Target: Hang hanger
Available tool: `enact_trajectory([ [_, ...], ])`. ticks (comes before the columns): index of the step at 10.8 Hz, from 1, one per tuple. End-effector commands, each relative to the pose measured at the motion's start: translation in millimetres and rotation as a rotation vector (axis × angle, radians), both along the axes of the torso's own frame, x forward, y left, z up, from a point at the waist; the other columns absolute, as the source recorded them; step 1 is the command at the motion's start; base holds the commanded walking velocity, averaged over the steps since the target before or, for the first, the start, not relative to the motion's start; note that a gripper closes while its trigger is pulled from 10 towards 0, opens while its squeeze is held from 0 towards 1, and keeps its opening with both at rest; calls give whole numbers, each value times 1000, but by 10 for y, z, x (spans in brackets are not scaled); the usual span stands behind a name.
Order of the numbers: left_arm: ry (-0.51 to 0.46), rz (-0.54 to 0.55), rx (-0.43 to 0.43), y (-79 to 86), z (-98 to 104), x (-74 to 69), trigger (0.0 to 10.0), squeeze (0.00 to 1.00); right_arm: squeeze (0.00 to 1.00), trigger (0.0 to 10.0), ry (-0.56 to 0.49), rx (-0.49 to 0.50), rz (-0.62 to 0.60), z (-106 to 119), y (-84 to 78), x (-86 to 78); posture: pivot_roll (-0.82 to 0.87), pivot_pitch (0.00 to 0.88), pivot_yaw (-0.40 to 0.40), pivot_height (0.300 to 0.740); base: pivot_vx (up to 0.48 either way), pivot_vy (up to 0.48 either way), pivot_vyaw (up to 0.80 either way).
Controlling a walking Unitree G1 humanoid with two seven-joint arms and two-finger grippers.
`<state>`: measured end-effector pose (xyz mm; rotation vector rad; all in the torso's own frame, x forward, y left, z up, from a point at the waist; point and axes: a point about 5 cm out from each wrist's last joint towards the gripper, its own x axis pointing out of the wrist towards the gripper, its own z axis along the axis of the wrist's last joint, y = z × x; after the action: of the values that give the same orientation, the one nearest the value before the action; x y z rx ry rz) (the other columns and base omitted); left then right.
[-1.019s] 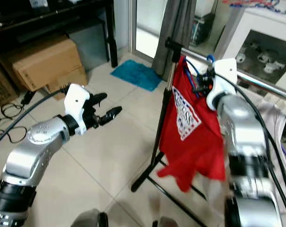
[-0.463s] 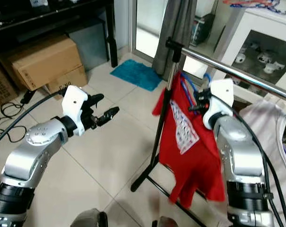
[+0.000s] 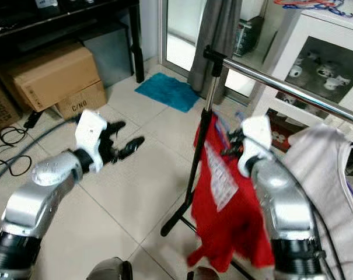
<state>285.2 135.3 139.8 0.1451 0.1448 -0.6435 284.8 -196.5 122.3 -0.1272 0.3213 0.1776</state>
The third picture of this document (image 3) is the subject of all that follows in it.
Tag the red shirt with white print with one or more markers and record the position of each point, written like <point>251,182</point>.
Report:
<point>229,227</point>

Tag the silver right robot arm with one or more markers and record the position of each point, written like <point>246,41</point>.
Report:
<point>284,210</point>

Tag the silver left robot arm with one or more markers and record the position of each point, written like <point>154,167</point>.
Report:
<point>36,198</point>

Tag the cardboard box with black lettering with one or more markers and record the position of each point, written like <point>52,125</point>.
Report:
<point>83,104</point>

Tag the blue fluffy floor mat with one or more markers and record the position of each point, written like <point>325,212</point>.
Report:
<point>167,92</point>

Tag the grey box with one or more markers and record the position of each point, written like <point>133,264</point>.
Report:
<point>112,55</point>

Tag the metal clothes rack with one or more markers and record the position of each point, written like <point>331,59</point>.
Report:
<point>287,87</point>

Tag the large brown cardboard box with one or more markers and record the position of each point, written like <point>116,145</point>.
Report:
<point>51,76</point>

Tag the pale grey hanging shirt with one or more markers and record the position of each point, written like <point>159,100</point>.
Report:
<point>322,169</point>

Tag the grey curtain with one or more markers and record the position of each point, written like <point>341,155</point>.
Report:
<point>214,41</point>

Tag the black speaker box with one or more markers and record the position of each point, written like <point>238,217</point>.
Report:
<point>247,36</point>

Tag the sliding glass door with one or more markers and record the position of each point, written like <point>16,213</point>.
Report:
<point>179,29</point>

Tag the black desk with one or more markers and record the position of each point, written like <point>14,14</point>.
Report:
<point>59,23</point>

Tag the grey right robot leg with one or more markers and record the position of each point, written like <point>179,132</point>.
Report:
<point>202,274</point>

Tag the white glass-front cabinet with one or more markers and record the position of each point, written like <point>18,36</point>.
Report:
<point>316,26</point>

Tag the pile of coloured hangers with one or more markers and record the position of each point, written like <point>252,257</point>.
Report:
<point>316,6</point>

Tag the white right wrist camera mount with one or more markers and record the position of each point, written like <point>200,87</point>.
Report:
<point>255,137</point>

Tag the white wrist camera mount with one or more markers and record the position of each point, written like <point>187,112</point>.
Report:
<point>90,131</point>
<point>255,137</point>

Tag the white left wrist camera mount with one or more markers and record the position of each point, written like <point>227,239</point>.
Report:
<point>90,131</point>

